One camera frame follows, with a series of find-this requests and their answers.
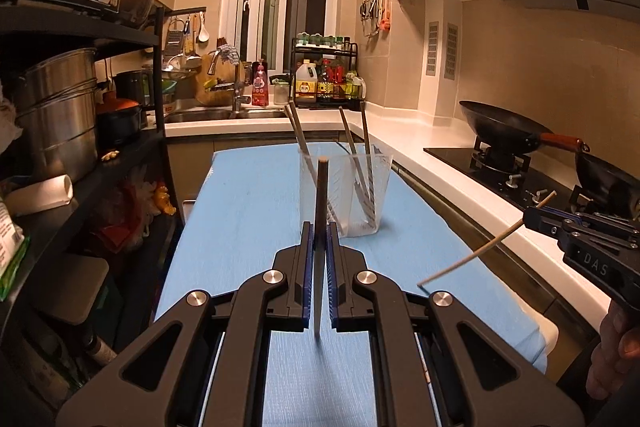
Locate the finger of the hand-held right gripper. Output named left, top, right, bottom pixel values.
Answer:
left=542, top=206, right=640, bottom=235
left=523, top=208, right=640, bottom=251

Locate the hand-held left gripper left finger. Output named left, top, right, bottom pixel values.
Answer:
left=55, top=222, right=317, bottom=427

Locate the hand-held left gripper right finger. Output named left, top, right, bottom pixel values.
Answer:
left=325, top=222, right=586, bottom=427

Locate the clear plastic container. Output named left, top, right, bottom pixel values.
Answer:
left=298, top=149, right=392, bottom=239

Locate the wooden chopstick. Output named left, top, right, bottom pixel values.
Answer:
left=416, top=191, right=557, bottom=287
left=338, top=107, right=377, bottom=223
left=284, top=103, right=333, bottom=223
left=314, top=157, right=331, bottom=340
left=359, top=103, right=377, bottom=215
left=290, top=103, right=337, bottom=224

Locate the person's right hand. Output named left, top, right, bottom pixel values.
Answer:
left=590, top=302, right=640, bottom=403

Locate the black frying pan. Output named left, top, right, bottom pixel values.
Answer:
left=574, top=152, right=640, bottom=220

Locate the blue table mat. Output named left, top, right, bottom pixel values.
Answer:
left=154, top=143, right=548, bottom=427

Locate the black gas stove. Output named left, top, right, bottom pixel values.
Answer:
left=423, top=146, right=640, bottom=228

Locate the yellow orange object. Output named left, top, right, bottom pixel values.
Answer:
left=154, top=181, right=177, bottom=217

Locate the black spice rack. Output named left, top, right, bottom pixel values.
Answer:
left=290, top=38, right=368, bottom=112

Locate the glass jar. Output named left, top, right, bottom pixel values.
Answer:
left=271, top=78, right=292, bottom=106

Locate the oil jug with yellow label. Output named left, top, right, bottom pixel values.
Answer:
left=294, top=62, right=319, bottom=102

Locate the dark soy sauce bottle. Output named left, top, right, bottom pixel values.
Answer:
left=316, top=59, right=333, bottom=102

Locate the stainless steel sink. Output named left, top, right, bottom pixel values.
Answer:
left=164, top=107, right=288, bottom=125

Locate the red plastic bag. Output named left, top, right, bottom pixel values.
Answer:
left=97, top=179, right=151, bottom=253

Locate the chrome faucet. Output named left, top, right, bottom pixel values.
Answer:
left=207, top=48, right=252, bottom=112

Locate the red sauce bottle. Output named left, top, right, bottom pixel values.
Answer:
left=331, top=62, right=347, bottom=100

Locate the pink dish soap bottle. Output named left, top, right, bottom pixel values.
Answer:
left=250, top=58, right=271, bottom=108

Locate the dark glass bottle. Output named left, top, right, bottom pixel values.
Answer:
left=82, top=332, right=118, bottom=365

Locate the brown wooden cutting board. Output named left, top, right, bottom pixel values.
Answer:
left=195, top=52, right=253, bottom=108

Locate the green plastic basin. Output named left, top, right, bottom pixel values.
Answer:
left=161, top=79, right=191, bottom=100

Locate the blue white dishcloth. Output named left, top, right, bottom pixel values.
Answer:
left=220, top=44, right=243, bottom=68

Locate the row of spice jars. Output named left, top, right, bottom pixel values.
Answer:
left=296, top=33, right=351, bottom=48

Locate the grey plastic box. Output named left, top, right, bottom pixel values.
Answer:
left=27, top=254, right=111, bottom=325

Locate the black pot with orange lid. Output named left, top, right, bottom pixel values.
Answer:
left=95, top=91, right=143, bottom=148

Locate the metal grater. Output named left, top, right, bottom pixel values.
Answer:
left=166, top=19, right=186, bottom=55

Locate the white paper roll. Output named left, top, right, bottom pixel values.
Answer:
left=5, top=174, right=75, bottom=218

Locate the stainless steel steamer pot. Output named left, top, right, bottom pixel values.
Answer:
left=12, top=48, right=100, bottom=182

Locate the green white package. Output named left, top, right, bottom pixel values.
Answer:
left=0, top=202, right=31, bottom=303

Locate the black shelf rack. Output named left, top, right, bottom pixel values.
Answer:
left=0, top=0, right=181, bottom=427

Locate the black wok with orange handle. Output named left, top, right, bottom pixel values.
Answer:
left=458, top=100, right=591, bottom=158

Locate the grey wall vent panel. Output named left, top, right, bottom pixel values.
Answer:
left=426, top=21, right=440, bottom=78
left=443, top=23, right=459, bottom=81

